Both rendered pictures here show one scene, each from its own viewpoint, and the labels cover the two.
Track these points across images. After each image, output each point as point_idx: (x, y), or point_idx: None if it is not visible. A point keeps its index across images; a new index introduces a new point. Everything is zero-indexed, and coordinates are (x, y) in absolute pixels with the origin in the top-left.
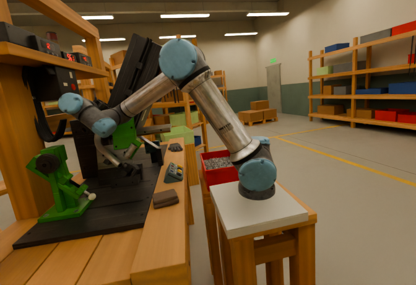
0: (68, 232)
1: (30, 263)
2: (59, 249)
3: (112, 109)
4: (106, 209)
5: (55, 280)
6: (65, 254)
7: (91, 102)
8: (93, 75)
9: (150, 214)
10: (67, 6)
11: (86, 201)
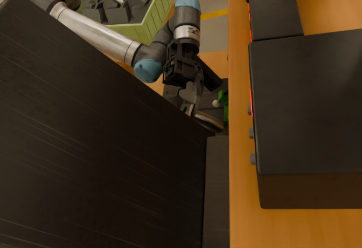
0: (223, 81)
1: None
2: (224, 75)
3: (153, 40)
4: (202, 104)
5: (211, 57)
6: (217, 71)
7: (174, 27)
8: None
9: (160, 91)
10: None
11: (227, 112)
